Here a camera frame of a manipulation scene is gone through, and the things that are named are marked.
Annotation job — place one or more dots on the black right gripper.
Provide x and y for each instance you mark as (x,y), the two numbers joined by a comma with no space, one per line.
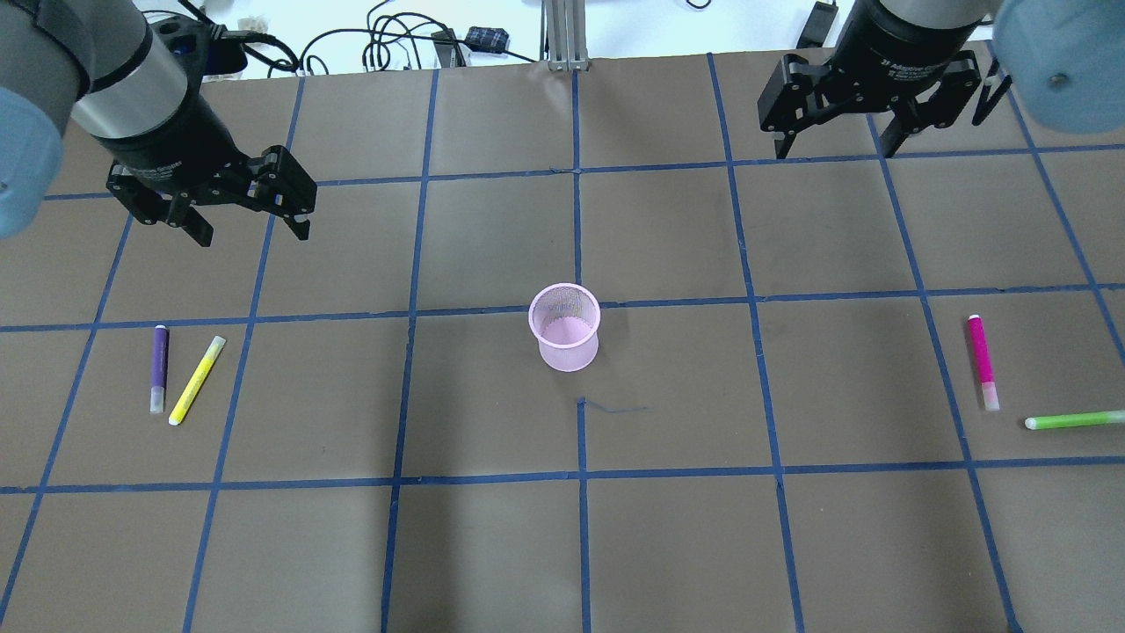
(888,42)

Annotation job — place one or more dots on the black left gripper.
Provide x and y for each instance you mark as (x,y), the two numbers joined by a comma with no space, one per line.
(173,141)

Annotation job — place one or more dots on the purple pen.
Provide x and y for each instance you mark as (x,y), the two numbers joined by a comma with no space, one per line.
(157,376)

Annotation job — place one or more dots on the pink pen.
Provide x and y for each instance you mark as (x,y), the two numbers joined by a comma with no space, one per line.
(985,374)

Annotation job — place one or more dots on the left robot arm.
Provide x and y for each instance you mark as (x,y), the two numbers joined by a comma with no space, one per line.
(135,88)

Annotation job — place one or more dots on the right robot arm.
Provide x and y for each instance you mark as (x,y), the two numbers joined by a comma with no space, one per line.
(1063,57)

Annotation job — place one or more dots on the pink mesh cup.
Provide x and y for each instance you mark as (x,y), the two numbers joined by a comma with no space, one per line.
(564,319)

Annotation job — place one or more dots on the yellow pen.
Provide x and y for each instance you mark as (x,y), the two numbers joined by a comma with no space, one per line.
(199,377)

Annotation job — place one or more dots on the black power adapter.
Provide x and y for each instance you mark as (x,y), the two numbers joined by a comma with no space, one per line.
(488,40)

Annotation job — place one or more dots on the green pen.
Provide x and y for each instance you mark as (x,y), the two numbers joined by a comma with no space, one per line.
(1075,420)

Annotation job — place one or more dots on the aluminium frame post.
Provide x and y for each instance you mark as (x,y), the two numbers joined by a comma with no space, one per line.
(563,35)

